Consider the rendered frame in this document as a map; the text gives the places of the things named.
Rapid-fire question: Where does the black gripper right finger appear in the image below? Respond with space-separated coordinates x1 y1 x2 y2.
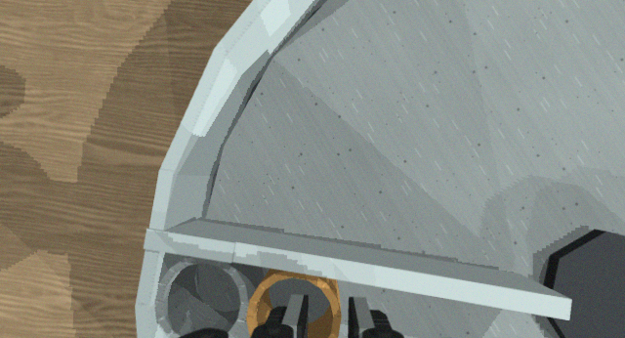
348 297 404 338

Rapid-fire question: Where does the bronze bushing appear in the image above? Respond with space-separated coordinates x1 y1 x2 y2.
246 269 342 338

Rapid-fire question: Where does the grey metal sleeve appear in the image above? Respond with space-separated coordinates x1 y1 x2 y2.
155 256 264 338

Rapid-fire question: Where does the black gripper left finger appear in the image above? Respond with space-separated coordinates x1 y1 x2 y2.
179 295 309 338

